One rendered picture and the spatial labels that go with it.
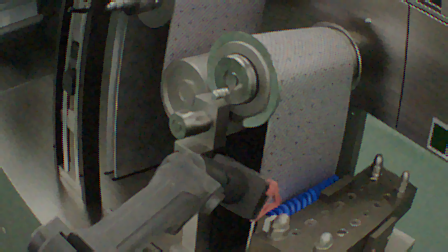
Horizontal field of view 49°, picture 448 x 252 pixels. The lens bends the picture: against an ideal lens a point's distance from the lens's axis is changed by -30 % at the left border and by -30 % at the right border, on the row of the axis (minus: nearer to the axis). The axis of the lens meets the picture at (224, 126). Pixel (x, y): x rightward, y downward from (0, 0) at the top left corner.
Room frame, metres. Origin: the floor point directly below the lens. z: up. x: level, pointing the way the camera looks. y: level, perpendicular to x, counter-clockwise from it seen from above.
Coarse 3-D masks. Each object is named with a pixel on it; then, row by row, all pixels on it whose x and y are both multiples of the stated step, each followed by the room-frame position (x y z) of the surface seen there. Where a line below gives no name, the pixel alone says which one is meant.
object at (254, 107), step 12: (228, 48) 0.95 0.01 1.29; (240, 48) 0.94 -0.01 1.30; (252, 48) 0.92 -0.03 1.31; (216, 60) 0.97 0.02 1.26; (252, 60) 0.92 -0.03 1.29; (264, 72) 0.90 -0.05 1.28; (264, 84) 0.90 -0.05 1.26; (264, 96) 0.90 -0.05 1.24; (240, 108) 0.93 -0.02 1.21; (252, 108) 0.91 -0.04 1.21
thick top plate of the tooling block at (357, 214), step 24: (384, 168) 1.11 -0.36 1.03; (360, 192) 1.00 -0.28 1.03; (384, 192) 1.00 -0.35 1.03; (408, 192) 1.01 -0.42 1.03; (312, 216) 0.91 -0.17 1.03; (336, 216) 0.91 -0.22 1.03; (360, 216) 0.91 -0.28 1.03; (384, 216) 0.91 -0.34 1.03; (264, 240) 0.83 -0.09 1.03; (288, 240) 0.83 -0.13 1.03; (312, 240) 0.83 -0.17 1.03; (336, 240) 0.83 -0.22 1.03; (360, 240) 0.83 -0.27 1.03
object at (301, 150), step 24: (288, 120) 0.93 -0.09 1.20; (312, 120) 0.98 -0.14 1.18; (336, 120) 1.04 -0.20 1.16; (288, 144) 0.94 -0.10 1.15; (312, 144) 0.99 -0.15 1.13; (336, 144) 1.05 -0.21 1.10; (264, 168) 0.90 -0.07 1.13; (288, 168) 0.95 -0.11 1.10; (312, 168) 1.00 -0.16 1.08; (288, 192) 0.96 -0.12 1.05
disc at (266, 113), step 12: (228, 36) 0.96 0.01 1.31; (240, 36) 0.94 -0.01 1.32; (252, 36) 0.93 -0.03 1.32; (216, 48) 0.97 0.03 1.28; (264, 48) 0.91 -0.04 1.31; (264, 60) 0.91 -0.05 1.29; (276, 72) 0.89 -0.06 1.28; (276, 84) 0.89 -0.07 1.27; (276, 96) 0.89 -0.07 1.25; (264, 108) 0.90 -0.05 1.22; (276, 108) 0.89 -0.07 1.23; (240, 120) 0.93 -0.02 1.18; (252, 120) 0.91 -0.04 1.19; (264, 120) 0.90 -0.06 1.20
